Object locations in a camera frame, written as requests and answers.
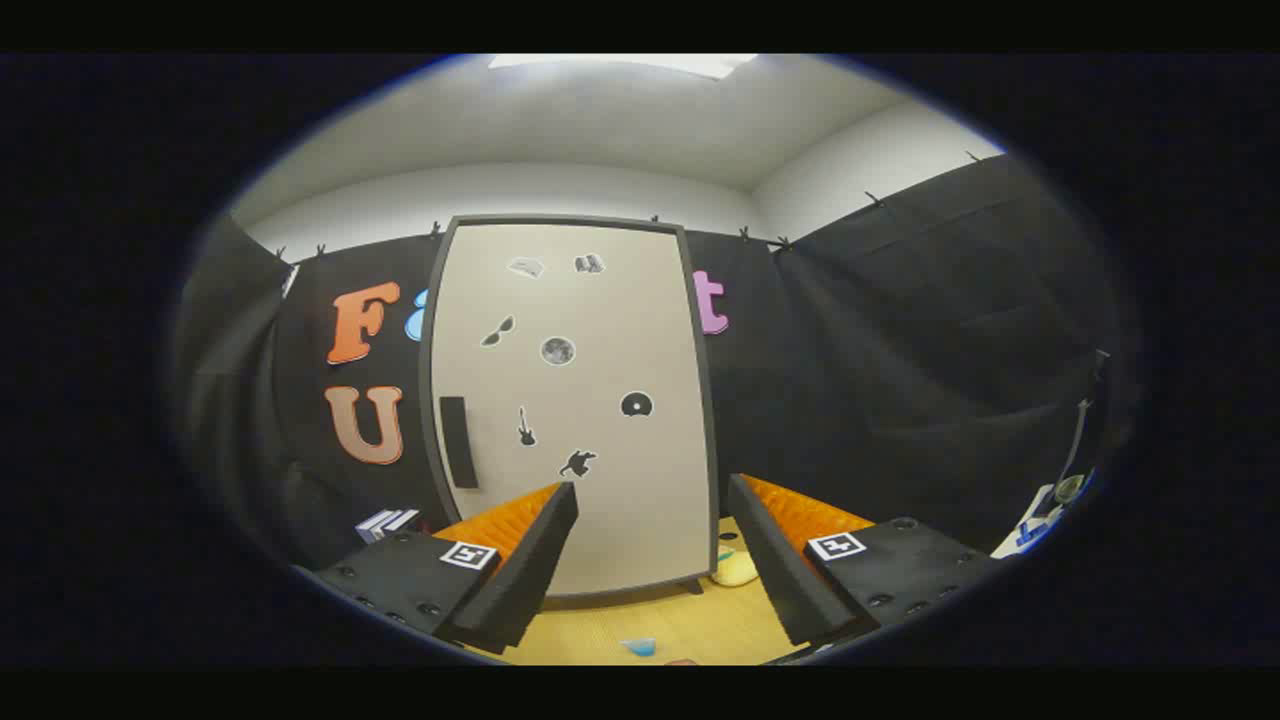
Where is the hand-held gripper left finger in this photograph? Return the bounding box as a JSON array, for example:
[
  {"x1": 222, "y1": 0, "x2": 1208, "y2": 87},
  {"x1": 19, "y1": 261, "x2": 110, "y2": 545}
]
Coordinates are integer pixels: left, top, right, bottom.
[{"x1": 315, "y1": 481, "x2": 580, "y2": 656}]

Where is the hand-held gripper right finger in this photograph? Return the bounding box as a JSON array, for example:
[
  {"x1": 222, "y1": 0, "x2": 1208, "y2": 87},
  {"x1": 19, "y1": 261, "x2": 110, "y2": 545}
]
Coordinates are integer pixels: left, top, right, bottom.
[{"x1": 727, "y1": 473, "x2": 1001, "y2": 647}]

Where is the black door handle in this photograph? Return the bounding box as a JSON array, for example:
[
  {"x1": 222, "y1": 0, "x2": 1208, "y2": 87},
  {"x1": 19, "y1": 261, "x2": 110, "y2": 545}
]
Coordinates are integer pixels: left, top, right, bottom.
[{"x1": 440, "y1": 397, "x2": 479, "y2": 490}]

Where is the beige cabinet door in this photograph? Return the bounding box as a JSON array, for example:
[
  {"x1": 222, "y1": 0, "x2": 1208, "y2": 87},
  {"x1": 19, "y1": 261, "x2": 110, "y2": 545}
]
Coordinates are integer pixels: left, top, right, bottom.
[{"x1": 430, "y1": 222, "x2": 713, "y2": 599}]

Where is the pale yellow object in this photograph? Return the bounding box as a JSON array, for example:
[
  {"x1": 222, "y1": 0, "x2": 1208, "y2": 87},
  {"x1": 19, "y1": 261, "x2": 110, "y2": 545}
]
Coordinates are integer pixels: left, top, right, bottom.
[{"x1": 712, "y1": 548, "x2": 761, "y2": 588}]

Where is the dark grey cabinet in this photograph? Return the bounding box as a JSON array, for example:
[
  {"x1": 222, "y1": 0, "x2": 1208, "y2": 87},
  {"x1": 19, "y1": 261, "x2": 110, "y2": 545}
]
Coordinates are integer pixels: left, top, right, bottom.
[{"x1": 418, "y1": 213, "x2": 721, "y2": 611}]

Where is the black backdrop cloth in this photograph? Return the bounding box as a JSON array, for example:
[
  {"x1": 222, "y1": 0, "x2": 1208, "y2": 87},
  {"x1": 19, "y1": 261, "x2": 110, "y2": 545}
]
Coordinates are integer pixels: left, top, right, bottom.
[{"x1": 170, "y1": 152, "x2": 1141, "y2": 571}]

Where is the white blue object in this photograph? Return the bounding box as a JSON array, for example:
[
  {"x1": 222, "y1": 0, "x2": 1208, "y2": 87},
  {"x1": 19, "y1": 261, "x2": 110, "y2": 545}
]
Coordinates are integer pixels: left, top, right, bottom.
[{"x1": 990, "y1": 485, "x2": 1096, "y2": 559}]

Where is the thin black stand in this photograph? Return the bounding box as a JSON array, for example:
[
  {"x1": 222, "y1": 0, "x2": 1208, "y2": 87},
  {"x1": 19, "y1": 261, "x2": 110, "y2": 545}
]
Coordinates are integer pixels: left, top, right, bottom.
[{"x1": 1035, "y1": 350, "x2": 1111, "y2": 521}]

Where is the ceiling light panel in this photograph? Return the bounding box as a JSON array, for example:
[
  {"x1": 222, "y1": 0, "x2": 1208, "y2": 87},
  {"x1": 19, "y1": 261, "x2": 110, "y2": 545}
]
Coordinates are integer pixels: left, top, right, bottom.
[{"x1": 488, "y1": 54, "x2": 759, "y2": 81}]

